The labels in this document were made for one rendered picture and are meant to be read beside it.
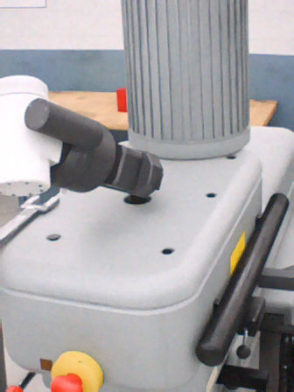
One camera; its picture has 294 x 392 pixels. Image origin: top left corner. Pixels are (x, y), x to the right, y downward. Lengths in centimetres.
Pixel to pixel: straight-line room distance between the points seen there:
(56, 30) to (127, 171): 488
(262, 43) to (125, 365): 450
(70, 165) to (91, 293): 14
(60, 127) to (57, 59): 502
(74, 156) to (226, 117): 37
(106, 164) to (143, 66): 29
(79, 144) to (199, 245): 19
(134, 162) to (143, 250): 11
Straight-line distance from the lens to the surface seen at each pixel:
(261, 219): 113
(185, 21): 106
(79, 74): 572
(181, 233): 88
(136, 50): 111
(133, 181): 90
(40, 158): 76
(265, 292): 148
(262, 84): 529
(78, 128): 77
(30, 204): 98
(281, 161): 154
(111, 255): 84
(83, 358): 85
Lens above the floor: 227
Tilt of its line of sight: 23 degrees down
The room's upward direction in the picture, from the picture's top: 3 degrees counter-clockwise
